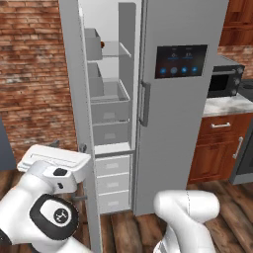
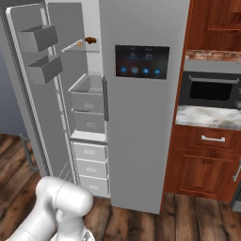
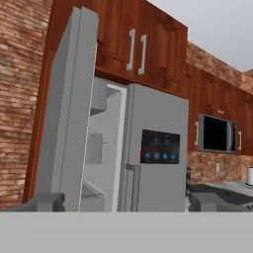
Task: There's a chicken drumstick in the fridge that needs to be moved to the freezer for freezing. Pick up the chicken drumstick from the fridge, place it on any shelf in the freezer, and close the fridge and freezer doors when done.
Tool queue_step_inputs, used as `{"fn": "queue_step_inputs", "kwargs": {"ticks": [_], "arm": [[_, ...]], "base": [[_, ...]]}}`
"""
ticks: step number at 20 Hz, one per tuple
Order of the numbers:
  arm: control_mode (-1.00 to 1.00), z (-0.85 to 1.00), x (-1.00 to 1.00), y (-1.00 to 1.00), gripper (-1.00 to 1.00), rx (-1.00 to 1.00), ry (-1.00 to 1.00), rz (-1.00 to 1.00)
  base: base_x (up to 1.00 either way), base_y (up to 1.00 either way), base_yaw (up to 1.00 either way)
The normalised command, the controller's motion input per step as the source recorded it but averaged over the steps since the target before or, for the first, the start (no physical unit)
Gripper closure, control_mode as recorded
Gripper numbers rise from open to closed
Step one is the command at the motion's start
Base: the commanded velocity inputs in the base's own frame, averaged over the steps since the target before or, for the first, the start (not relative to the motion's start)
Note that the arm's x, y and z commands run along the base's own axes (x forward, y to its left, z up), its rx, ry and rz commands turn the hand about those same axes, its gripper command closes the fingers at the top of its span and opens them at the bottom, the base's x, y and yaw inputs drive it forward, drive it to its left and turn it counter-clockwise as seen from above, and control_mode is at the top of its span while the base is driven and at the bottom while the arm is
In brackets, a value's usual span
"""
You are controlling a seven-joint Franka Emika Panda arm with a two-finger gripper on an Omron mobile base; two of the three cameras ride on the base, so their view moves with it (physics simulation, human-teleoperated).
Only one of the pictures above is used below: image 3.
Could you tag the brown wooden cupboard run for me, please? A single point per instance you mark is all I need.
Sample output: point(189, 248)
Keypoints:
point(219, 102)

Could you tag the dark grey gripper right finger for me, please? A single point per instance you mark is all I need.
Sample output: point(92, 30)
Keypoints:
point(210, 202)

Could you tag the white wall socket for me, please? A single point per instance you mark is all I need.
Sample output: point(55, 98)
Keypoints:
point(218, 167)

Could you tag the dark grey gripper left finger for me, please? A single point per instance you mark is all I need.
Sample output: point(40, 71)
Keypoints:
point(46, 201)

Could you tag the grey fridge door with screen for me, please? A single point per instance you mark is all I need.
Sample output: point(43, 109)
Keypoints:
point(158, 148)

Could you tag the white fridge interior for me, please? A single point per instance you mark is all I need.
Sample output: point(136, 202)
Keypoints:
point(103, 145)

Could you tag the black and grey microwave oven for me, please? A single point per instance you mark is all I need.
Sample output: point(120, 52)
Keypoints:
point(217, 133)

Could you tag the brown wooden cupboard door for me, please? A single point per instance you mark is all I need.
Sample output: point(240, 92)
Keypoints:
point(164, 52)
point(113, 36)

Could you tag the white cylindrical jar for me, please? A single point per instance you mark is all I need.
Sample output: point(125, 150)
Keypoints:
point(250, 175)

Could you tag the black hob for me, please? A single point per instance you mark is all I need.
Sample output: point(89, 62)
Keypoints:
point(219, 194)

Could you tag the grey open fridge door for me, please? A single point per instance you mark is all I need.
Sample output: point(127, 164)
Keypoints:
point(67, 112)

